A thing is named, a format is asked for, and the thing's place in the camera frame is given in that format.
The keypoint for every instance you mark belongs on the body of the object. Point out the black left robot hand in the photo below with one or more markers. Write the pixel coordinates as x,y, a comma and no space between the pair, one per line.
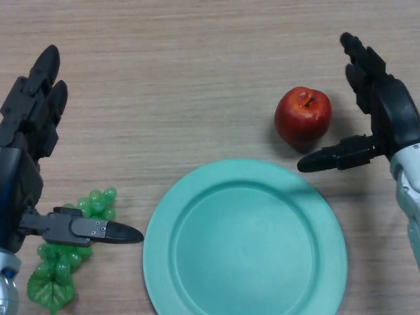
19,183

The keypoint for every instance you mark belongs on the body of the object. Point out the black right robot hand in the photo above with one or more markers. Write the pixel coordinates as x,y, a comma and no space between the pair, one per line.
393,108

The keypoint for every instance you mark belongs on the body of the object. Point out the red apple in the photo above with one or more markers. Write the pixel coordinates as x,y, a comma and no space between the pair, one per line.
303,118

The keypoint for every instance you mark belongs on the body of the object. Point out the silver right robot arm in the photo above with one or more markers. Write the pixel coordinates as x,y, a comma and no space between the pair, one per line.
410,177

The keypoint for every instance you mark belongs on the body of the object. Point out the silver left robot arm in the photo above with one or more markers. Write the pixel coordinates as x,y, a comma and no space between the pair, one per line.
6,288

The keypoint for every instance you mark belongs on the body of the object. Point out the green round plate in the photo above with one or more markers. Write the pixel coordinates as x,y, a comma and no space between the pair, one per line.
244,243

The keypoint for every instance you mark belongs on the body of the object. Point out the green plastic grape bunch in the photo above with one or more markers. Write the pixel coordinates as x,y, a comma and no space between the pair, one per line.
59,265

